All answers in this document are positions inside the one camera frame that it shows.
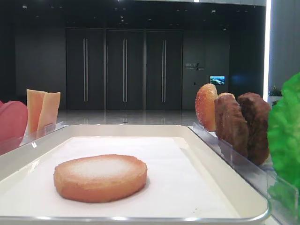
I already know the round bread slice on tray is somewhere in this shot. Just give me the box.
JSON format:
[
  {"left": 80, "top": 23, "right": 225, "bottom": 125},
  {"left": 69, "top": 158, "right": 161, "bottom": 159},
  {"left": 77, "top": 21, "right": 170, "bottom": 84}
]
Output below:
[{"left": 53, "top": 154, "right": 148, "bottom": 203}]

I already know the small wall display screen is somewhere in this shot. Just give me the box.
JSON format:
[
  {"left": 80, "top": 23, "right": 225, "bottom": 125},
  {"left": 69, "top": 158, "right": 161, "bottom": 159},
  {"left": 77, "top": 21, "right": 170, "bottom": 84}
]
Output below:
[{"left": 210, "top": 76, "right": 225, "bottom": 85}]

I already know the green lettuce leaf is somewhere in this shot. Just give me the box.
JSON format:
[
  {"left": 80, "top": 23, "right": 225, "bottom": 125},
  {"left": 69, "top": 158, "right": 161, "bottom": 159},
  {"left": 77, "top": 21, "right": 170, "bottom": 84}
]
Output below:
[{"left": 267, "top": 74, "right": 300, "bottom": 218}]

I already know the brown meat patty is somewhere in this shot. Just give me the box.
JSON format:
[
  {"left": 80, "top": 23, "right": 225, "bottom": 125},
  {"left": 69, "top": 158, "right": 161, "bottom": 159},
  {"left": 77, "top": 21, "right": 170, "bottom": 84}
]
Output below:
[
  {"left": 238, "top": 92, "right": 271, "bottom": 165},
  {"left": 214, "top": 94, "right": 248, "bottom": 158}
]

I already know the rear brown meat patty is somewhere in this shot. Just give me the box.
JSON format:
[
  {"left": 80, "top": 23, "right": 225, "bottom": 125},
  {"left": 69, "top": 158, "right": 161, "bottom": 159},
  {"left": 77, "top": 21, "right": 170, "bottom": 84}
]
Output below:
[{"left": 238, "top": 92, "right": 271, "bottom": 165}]

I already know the white rectangular tray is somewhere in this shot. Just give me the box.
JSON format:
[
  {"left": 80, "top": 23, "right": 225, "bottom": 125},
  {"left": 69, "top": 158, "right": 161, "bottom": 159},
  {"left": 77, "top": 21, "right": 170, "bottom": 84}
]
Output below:
[{"left": 0, "top": 125, "right": 270, "bottom": 225}]

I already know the clear acrylic right food rack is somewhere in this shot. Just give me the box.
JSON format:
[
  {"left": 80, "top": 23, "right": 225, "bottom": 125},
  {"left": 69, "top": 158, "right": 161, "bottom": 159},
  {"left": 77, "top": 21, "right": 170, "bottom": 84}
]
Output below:
[{"left": 191, "top": 122, "right": 300, "bottom": 225}]

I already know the clear acrylic left food rack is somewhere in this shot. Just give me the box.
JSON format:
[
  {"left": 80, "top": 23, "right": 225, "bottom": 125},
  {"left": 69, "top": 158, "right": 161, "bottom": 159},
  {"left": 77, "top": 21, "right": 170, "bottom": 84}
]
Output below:
[{"left": 0, "top": 121, "right": 66, "bottom": 155}]

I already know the upright bread bun slice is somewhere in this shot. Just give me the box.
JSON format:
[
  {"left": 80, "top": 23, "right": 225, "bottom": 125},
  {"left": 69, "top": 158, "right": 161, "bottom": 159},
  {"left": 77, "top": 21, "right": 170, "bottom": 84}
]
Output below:
[{"left": 195, "top": 83, "right": 218, "bottom": 132}]

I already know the dark triple door panel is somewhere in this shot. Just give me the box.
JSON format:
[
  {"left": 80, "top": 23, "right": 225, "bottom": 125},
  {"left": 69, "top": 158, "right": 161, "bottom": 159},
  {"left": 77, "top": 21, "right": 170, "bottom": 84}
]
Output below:
[{"left": 66, "top": 29, "right": 183, "bottom": 110}]

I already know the clear acrylic food rack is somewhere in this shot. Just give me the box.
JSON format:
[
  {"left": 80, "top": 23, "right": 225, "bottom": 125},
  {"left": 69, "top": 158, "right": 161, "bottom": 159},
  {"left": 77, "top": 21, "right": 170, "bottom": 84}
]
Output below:
[
  {"left": 0, "top": 121, "right": 66, "bottom": 155},
  {"left": 191, "top": 122, "right": 300, "bottom": 225}
]

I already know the green potted plant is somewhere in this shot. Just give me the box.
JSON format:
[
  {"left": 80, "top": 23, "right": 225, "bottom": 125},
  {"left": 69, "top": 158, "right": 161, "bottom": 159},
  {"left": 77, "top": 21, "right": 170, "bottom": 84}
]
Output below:
[{"left": 268, "top": 86, "right": 282, "bottom": 107}]

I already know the rear orange cheese slice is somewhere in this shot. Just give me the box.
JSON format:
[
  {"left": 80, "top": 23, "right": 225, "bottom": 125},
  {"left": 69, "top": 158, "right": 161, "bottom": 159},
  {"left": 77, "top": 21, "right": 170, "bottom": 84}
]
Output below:
[{"left": 26, "top": 89, "right": 46, "bottom": 134}]

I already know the front brown meat patty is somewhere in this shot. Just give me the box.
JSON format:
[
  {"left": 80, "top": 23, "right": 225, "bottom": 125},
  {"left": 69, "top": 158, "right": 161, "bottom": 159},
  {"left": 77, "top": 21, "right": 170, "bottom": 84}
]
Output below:
[{"left": 214, "top": 94, "right": 248, "bottom": 158}]

